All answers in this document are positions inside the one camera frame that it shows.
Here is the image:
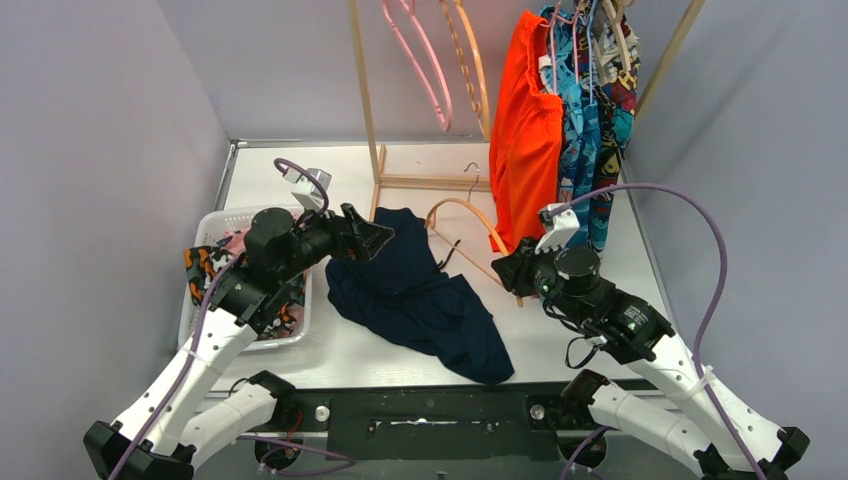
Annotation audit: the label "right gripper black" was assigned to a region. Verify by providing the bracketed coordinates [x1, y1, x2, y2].
[494, 232, 589, 324]

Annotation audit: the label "navy blue shorts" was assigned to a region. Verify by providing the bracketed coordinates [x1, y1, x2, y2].
[325, 207, 515, 385]

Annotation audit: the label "pink shark print shorts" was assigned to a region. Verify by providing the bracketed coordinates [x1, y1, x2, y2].
[213, 229, 247, 255]

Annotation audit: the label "orange wooden hanger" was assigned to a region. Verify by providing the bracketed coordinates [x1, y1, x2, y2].
[439, 0, 492, 142]
[423, 161, 526, 309]

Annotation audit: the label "orange camouflage shorts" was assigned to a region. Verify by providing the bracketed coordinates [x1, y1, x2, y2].
[184, 245, 310, 342]

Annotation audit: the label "bright orange shorts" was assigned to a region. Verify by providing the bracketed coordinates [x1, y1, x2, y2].
[489, 11, 563, 252]

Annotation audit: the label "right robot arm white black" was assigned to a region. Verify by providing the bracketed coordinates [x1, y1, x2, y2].
[491, 237, 810, 479]

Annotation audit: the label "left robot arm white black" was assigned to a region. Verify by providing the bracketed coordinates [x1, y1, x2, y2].
[83, 203, 395, 479]

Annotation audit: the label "dark blue leaf shorts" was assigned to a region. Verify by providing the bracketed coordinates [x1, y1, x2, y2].
[587, 86, 619, 257]

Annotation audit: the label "light wooden hanger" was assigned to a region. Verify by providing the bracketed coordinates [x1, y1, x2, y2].
[601, 0, 634, 72]

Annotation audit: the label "comic print shorts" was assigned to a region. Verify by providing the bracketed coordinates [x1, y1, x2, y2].
[588, 13, 643, 227]

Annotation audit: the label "light blue fish shorts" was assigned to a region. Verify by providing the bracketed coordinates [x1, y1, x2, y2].
[539, 6, 605, 253]

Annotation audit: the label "blue plastic hanger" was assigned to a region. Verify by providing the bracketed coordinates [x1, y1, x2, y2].
[583, 0, 596, 104]

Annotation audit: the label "wooden clothes rack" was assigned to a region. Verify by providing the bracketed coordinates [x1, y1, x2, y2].
[347, 0, 708, 213]

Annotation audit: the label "white plastic perforated basket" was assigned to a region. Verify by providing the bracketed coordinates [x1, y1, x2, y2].
[177, 205, 314, 352]

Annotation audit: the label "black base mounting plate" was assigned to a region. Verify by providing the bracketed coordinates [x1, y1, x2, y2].
[256, 382, 596, 461]

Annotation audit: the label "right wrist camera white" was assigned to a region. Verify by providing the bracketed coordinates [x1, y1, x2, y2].
[535, 203, 580, 254]

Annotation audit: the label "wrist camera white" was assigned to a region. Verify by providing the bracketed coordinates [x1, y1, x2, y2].
[535, 203, 580, 254]
[287, 168, 332, 213]

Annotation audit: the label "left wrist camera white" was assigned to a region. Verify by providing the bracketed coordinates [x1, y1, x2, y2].
[287, 168, 332, 213]

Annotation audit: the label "aluminium rail frame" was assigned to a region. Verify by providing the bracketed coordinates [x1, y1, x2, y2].
[119, 139, 737, 480]

